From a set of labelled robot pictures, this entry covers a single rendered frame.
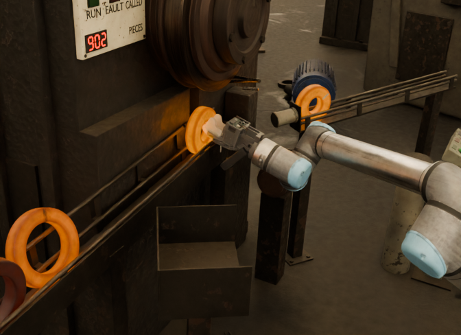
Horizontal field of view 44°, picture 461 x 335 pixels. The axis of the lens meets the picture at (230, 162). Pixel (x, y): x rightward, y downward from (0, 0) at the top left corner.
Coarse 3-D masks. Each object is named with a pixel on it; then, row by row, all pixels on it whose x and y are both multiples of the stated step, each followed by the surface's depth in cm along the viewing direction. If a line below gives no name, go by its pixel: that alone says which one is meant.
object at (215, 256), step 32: (160, 224) 146; (192, 224) 147; (224, 224) 148; (160, 256) 144; (192, 256) 145; (224, 256) 145; (160, 288) 122; (192, 288) 124; (224, 288) 125; (160, 320) 126; (192, 320) 144
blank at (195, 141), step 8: (200, 112) 176; (208, 112) 179; (192, 120) 175; (200, 120) 176; (208, 120) 181; (192, 128) 175; (200, 128) 177; (192, 136) 175; (200, 136) 178; (192, 144) 176; (200, 144) 180; (192, 152) 181
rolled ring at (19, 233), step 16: (48, 208) 131; (16, 224) 125; (32, 224) 127; (64, 224) 134; (16, 240) 123; (64, 240) 136; (16, 256) 123; (64, 256) 135; (32, 272) 126; (48, 272) 132
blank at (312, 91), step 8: (312, 88) 214; (320, 88) 216; (304, 96) 213; (312, 96) 215; (320, 96) 217; (328, 96) 219; (304, 104) 215; (320, 104) 220; (328, 104) 221; (304, 112) 216; (312, 112) 221; (304, 120) 218; (320, 120) 223
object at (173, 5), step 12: (168, 0) 149; (180, 0) 147; (168, 12) 150; (180, 12) 147; (168, 24) 151; (180, 24) 148; (168, 36) 153; (180, 36) 150; (168, 48) 155; (180, 48) 152; (180, 60) 157; (192, 60) 158; (180, 72) 162; (192, 72) 159; (204, 84) 167; (216, 84) 174
